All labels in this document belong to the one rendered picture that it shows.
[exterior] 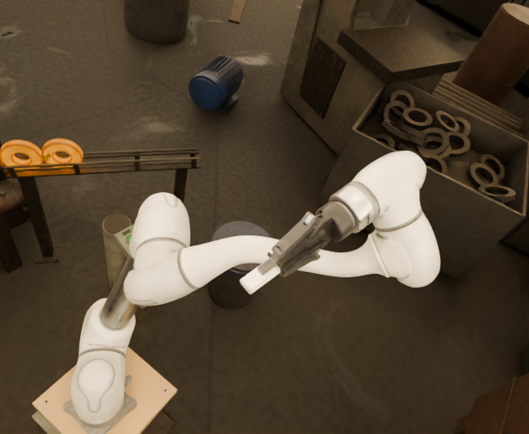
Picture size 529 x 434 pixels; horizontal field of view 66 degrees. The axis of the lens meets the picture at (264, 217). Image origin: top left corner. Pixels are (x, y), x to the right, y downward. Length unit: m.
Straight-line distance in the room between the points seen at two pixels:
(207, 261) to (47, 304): 1.50
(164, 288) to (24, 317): 1.42
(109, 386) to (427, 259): 1.01
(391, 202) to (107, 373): 1.01
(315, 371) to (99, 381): 1.19
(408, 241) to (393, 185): 0.12
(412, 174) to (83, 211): 2.11
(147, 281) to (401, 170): 0.60
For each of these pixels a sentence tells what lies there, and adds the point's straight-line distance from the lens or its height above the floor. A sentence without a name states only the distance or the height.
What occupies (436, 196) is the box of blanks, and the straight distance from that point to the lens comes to 2.49.
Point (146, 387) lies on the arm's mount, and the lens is 1.71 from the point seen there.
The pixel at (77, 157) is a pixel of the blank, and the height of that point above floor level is 0.72.
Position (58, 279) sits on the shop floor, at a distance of 2.39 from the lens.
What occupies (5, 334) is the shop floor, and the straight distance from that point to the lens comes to 2.30.
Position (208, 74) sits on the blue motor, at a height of 0.33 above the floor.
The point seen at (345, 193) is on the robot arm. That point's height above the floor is 1.50.
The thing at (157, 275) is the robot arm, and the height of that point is 1.18.
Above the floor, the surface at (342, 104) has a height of 0.41.
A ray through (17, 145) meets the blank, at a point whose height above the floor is 0.78.
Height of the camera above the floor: 2.01
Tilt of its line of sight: 48 degrees down
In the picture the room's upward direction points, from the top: 20 degrees clockwise
